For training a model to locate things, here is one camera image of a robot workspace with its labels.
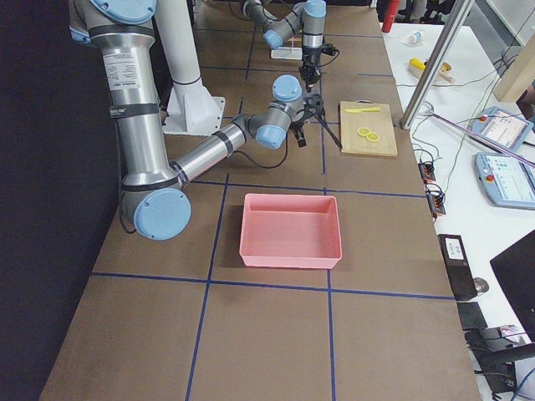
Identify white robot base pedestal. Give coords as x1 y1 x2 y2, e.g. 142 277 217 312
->
155 0 225 136

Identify red cylinder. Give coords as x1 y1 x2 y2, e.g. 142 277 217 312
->
381 0 400 33

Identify orange black adapter near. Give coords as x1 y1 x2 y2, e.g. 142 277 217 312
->
425 186 446 217

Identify white blue tube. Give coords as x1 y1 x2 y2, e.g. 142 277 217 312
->
402 31 424 46

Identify wooden dustpan with brush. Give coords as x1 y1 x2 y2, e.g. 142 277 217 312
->
408 58 456 86

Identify lemon slice inner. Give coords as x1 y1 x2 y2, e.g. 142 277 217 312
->
357 127 370 137

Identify orange black adapter far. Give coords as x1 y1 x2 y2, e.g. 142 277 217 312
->
418 160 436 183

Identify pink plastic bin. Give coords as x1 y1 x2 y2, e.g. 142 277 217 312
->
239 193 343 269

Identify orange black adapter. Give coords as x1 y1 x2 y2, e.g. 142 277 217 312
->
425 186 446 217
418 160 436 183

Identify black box with label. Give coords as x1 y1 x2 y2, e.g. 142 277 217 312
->
437 234 477 302

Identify black monitor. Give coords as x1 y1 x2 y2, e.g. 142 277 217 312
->
491 232 535 341

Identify near teach pendant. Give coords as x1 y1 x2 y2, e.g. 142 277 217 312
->
474 152 534 210

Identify teach pendant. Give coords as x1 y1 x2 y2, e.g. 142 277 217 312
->
474 152 534 210
468 106 533 152

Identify yellow plastic knife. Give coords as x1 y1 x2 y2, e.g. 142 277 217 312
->
344 106 381 114

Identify aluminium frame post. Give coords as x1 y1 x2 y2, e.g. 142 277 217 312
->
400 0 475 129

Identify far teach pendant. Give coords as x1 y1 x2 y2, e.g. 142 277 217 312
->
468 106 533 152

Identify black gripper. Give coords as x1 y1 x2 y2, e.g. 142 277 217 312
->
299 59 321 93
291 121 307 148

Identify bamboo cutting board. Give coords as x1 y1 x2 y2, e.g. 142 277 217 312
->
339 101 398 158

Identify lemon slice near edge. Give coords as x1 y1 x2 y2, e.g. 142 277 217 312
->
365 132 380 143

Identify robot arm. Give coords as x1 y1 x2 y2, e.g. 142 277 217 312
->
69 1 304 241
241 1 339 93

